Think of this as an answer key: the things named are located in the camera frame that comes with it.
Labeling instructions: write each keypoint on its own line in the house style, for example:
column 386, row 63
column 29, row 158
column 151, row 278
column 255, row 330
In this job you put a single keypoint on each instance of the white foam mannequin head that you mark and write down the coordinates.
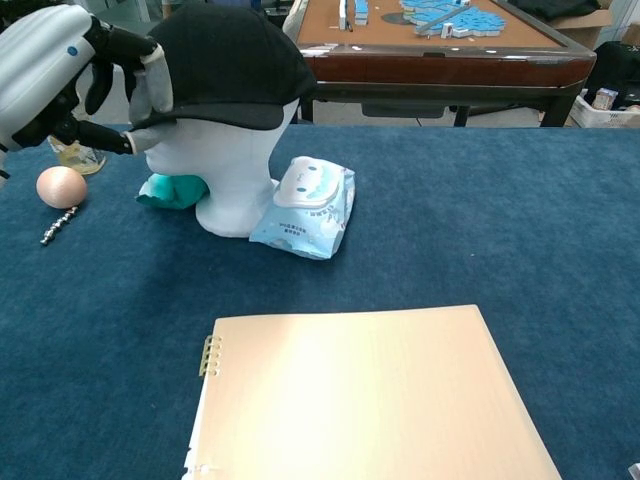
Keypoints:
column 225, row 170

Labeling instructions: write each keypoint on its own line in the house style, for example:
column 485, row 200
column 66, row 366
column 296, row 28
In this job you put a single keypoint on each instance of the plastic bottle with yellow drink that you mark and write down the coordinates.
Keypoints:
column 82, row 160

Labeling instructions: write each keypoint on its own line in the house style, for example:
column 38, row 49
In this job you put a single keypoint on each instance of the pink ball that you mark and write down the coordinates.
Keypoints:
column 61, row 187

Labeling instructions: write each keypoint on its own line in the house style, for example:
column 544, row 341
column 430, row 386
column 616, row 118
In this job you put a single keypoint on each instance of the black baseball cap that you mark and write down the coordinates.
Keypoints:
column 235, row 65

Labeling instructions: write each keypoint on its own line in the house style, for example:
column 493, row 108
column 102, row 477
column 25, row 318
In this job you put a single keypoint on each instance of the cardboard box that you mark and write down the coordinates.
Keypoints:
column 585, row 27

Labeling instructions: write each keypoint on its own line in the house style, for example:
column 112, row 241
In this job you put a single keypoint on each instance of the light blue wet wipes pack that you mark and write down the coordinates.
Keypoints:
column 305, row 215

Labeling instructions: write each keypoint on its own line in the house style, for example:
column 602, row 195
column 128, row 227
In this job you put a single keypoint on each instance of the teal cloth item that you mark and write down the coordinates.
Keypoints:
column 175, row 192

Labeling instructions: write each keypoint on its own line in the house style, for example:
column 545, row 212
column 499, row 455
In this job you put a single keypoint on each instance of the brown mahjong table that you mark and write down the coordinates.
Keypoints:
column 440, row 70

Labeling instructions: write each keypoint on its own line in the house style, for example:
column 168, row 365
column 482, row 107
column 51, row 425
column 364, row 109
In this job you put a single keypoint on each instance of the blue felt table mat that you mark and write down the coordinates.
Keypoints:
column 475, row 225

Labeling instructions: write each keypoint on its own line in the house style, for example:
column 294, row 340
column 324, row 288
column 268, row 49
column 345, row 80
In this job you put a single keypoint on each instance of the white storage crate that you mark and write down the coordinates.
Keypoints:
column 605, row 112

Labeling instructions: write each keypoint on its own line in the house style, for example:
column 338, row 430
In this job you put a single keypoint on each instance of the blue mahjong tile pile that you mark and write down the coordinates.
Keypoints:
column 450, row 17

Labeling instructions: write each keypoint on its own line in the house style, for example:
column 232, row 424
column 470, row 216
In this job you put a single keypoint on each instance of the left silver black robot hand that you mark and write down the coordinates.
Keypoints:
column 40, row 60

